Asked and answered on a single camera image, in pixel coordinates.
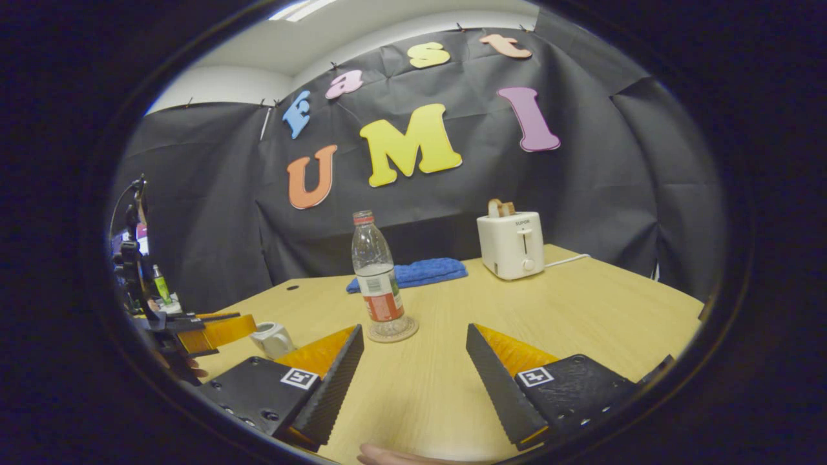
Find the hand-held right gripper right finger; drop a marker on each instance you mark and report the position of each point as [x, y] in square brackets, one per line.
[494, 381]

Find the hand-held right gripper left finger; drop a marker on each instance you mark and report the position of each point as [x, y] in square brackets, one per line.
[336, 381]

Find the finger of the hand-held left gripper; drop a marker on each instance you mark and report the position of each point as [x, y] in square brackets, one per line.
[207, 316]
[223, 330]

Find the white teacup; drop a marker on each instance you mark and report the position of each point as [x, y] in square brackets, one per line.
[276, 345]

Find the round brown coaster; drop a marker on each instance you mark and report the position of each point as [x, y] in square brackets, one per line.
[408, 330]

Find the clear plastic water bottle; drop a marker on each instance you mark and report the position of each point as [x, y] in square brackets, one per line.
[378, 278]

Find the green drink bottle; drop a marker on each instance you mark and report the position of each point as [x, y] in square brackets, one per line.
[161, 287]

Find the computer monitor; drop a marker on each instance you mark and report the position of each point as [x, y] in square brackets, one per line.
[142, 240]

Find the blue towel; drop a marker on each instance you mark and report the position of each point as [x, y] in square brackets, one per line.
[429, 271]

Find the white toaster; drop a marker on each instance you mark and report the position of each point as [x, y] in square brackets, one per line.
[510, 248]

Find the bread slice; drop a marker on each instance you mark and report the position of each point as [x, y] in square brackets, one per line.
[499, 208]

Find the black backdrop cloth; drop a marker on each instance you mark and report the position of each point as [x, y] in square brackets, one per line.
[452, 194]

